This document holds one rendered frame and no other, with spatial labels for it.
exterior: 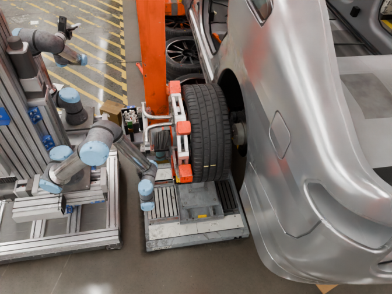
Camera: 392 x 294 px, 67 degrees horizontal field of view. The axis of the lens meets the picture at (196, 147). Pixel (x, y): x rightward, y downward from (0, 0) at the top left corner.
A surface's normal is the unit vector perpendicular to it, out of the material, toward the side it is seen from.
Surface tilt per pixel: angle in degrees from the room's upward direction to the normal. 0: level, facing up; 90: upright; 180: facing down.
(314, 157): 75
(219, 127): 38
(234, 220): 0
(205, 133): 42
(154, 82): 90
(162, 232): 0
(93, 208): 0
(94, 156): 85
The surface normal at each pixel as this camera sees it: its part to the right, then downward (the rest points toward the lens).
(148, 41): 0.17, 0.76
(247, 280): 0.06, -0.64
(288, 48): -0.66, -0.29
